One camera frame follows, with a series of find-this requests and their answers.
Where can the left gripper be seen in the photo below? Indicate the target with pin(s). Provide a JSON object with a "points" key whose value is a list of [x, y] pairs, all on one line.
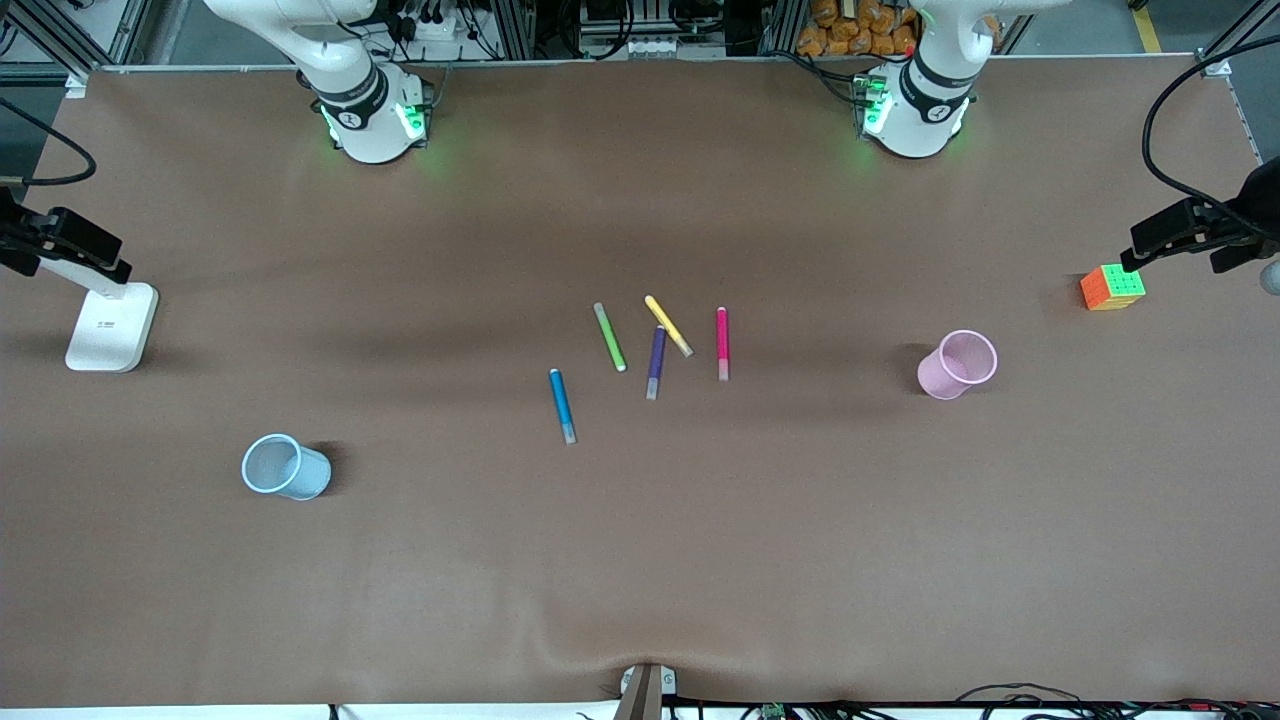
{"points": [[1262, 196]]}

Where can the pink marker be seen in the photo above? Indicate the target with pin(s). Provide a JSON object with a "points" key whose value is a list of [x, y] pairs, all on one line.
{"points": [[722, 340]]}

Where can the blue marker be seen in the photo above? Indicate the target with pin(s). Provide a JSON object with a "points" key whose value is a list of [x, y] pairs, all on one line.
{"points": [[561, 400]]}

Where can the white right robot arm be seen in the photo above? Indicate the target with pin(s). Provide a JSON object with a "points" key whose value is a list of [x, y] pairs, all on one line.
{"points": [[370, 130]]}

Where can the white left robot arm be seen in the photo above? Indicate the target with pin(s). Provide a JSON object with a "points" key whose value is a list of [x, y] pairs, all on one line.
{"points": [[915, 125]]}

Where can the white stand with pole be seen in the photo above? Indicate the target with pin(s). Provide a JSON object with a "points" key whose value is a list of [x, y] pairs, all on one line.
{"points": [[110, 330]]}

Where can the colourful puzzle cube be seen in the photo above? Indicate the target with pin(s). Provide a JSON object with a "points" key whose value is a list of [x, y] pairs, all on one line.
{"points": [[1112, 288]]}

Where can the pink mesh cup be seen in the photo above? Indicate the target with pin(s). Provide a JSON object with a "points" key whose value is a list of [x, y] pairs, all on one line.
{"points": [[935, 380]]}

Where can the blue mesh cup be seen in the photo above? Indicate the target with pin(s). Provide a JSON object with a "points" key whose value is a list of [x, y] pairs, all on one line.
{"points": [[310, 475]]}

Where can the white power strip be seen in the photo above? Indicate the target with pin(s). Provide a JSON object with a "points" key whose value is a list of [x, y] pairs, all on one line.
{"points": [[435, 30]]}

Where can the bag of orange items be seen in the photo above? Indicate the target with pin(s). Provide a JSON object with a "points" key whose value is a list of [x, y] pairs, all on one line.
{"points": [[850, 35]]}

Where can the green marker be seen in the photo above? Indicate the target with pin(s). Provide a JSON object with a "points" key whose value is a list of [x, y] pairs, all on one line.
{"points": [[609, 337]]}

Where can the yellow marker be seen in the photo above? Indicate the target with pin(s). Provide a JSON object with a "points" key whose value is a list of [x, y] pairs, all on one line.
{"points": [[668, 325]]}

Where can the purple marker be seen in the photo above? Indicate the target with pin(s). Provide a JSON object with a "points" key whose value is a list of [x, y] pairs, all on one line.
{"points": [[656, 360]]}

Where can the metal table corner bracket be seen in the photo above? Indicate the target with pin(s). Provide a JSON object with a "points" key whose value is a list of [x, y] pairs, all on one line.
{"points": [[76, 85], [1217, 67]]}

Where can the aluminium frame strut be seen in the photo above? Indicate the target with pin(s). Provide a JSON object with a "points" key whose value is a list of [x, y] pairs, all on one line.
{"points": [[1240, 40], [40, 30]]}

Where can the aluminium frame post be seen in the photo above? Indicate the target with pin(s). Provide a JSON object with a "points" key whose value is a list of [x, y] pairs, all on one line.
{"points": [[515, 25], [782, 25]]}

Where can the silver table edge rail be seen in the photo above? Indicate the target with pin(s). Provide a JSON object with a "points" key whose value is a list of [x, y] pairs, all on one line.
{"points": [[650, 62]]}

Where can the grey metal camera mount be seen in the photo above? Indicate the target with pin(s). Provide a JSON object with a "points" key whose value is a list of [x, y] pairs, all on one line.
{"points": [[645, 695]]}

